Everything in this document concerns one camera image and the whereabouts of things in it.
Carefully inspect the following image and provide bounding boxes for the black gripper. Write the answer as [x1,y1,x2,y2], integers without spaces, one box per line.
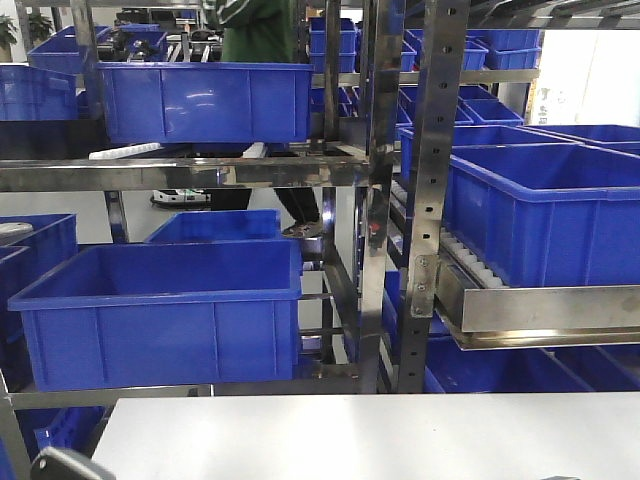
[30,446,116,480]

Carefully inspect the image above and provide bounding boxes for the blue crate bottom left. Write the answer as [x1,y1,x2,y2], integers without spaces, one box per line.
[16,406,105,460]

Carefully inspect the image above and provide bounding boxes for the blue bin lower left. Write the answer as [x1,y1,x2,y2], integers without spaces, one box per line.
[8,239,303,391]

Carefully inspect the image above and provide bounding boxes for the blue bin far left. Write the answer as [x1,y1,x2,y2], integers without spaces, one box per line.
[1,213,78,344]

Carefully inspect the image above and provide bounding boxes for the blue bin behind lower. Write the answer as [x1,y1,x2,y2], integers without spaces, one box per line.
[144,209,281,244]

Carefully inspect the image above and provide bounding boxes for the blue bin upper left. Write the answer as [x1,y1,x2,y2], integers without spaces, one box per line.
[1,63,79,121]

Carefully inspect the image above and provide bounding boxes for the blue bin upper shelf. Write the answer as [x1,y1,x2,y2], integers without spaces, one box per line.
[98,62,313,144]

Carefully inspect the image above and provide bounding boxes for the blue bin bottom right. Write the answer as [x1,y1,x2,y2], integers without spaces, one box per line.
[423,336,639,394]

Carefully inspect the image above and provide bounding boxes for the white roller track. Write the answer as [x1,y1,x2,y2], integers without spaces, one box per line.
[390,180,508,289]

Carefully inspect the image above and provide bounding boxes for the steel shelving rack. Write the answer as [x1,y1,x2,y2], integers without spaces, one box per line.
[1,1,639,479]

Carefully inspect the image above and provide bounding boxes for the person in green shirt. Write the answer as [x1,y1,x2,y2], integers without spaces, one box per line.
[203,0,322,238]

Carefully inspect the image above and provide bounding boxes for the large blue bin right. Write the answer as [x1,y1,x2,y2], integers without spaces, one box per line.
[444,144,639,287]

